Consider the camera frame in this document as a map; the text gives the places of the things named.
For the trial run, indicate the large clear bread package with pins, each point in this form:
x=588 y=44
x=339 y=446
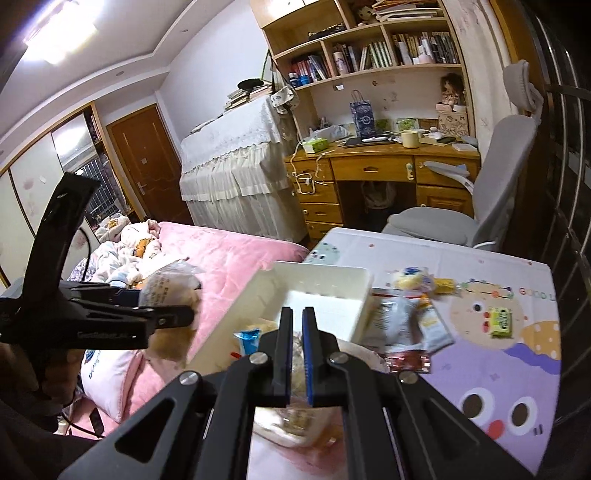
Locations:
x=174 y=294

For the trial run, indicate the white lace covered piano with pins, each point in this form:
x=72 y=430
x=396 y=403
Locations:
x=233 y=175

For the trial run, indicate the doll on shelf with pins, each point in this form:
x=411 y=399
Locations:
x=453 y=90

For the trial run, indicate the wooden desk with drawers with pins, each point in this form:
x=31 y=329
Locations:
x=360 y=187

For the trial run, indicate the blue white snack packet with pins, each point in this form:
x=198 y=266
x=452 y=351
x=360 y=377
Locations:
x=248 y=340

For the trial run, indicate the gold snack bar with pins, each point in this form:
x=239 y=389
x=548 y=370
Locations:
x=445 y=286

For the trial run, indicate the grey office chair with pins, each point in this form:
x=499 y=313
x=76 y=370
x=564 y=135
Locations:
x=494 y=190

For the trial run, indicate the white label snack packet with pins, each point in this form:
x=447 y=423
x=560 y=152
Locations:
x=435 y=334

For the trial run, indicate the green tissue box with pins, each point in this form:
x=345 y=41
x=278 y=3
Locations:
x=315 y=145

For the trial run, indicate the dark brown snack packet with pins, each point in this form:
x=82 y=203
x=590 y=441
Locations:
x=414 y=360

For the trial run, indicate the wooden bookshelf hutch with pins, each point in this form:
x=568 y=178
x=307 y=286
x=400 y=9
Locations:
x=394 y=52

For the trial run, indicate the long bread roll package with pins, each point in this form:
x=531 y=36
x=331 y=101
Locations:
x=298 y=417

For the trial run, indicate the person left hand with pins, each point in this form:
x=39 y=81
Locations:
x=39 y=400

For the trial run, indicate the green square candy packet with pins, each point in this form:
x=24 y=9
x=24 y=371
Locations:
x=501 y=322

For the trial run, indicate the white printed pillow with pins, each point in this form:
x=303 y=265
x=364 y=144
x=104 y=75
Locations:
x=107 y=376

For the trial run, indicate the yellow cake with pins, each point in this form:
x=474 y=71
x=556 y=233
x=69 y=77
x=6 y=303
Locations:
x=414 y=279

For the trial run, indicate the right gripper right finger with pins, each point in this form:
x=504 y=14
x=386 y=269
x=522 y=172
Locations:
x=397 y=426

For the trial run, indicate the cartoon printed tablecloth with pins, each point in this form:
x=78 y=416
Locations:
x=508 y=386

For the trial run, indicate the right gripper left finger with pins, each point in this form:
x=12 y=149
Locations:
x=197 y=427

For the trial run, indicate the blue paper gift bag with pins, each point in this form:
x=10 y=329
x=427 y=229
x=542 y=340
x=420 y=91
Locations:
x=363 y=116

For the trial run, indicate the brown wooden door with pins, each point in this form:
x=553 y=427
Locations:
x=151 y=164

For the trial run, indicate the pink quilt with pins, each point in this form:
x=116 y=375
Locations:
x=227 y=261

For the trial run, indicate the patterned crumpled blanket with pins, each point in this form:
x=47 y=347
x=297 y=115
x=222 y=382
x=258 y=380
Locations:
x=127 y=253

